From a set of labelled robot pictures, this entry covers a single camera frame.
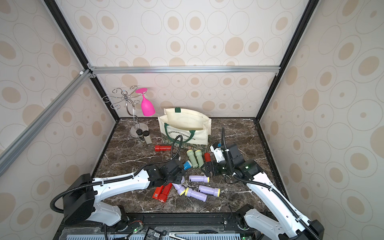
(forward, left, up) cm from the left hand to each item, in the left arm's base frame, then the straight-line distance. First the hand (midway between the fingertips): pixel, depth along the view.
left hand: (185, 176), depth 81 cm
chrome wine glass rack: (+39, +35, +22) cm, 57 cm away
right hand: (+2, -15, +9) cm, 17 cm away
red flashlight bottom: (-5, +10, -6) cm, 13 cm away
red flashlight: (+21, +19, -5) cm, 29 cm away
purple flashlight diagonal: (-5, +3, -4) cm, 7 cm away
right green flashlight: (+14, -8, -6) cm, 17 cm away
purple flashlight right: (-7, -16, -4) cm, 18 cm away
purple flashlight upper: (+1, -7, -6) cm, 9 cm away
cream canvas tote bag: (+33, -4, +3) cm, 34 cm away
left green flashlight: (+16, -2, -5) cm, 17 cm away
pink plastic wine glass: (+40, +26, +13) cm, 49 cm away
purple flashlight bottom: (-8, -6, -5) cm, 11 cm away
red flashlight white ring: (-6, +15, -6) cm, 17 cm away
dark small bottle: (+30, +32, 0) cm, 44 cm away
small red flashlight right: (+16, -13, -7) cm, 22 cm away
